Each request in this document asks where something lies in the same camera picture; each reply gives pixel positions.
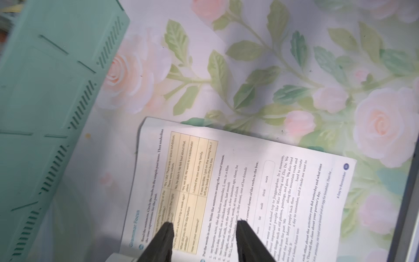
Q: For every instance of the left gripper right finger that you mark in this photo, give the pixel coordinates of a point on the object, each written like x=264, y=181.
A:
x=249, y=246

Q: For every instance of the English textbook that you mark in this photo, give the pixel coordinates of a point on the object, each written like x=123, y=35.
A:
x=204, y=180

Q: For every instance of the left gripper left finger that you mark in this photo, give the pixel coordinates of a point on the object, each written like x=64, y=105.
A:
x=160, y=248

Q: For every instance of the green file organizer rack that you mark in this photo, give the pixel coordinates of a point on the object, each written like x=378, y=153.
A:
x=55, y=61

